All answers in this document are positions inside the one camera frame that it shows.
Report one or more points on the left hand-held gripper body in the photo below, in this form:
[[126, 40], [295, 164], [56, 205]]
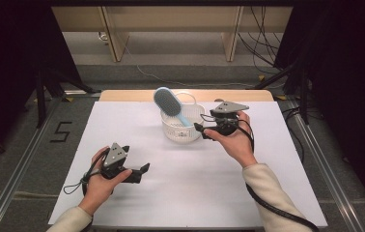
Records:
[[115, 156]]

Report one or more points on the white table mat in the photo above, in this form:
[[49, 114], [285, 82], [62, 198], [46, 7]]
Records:
[[171, 193]]

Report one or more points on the black curtain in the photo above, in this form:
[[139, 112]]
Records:
[[10, 64], [348, 80]]

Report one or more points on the white slotted plastic basket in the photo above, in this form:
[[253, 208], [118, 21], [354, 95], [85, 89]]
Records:
[[183, 134]]

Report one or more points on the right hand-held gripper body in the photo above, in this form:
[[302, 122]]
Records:
[[227, 108]]

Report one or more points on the aluminium floor rail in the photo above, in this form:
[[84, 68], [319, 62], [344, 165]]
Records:
[[16, 180], [331, 174]]

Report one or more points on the light blue hairbrush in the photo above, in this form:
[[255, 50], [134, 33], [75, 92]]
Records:
[[169, 103]]

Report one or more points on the person's left hand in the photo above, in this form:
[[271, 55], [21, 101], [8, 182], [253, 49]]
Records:
[[100, 190]]

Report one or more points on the person's right hand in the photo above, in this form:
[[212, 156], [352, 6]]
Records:
[[238, 145]]

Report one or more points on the light wooden table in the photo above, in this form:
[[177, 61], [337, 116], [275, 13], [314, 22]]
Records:
[[132, 95]]

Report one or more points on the beige wooden desk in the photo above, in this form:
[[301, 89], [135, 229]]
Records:
[[171, 19]]

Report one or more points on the black metal stand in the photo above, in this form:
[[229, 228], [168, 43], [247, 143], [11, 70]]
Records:
[[290, 74], [42, 96]]

